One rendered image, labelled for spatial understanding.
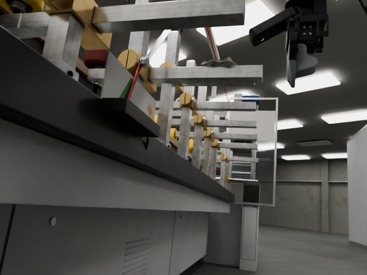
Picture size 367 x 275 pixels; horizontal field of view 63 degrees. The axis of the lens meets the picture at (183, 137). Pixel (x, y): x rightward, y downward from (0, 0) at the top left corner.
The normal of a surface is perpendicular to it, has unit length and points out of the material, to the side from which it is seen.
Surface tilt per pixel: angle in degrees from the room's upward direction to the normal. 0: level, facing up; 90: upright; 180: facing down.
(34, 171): 90
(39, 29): 180
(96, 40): 180
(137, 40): 90
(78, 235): 90
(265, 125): 90
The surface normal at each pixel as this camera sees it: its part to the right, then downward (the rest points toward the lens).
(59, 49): -0.25, -0.24
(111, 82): 0.96, 0.04
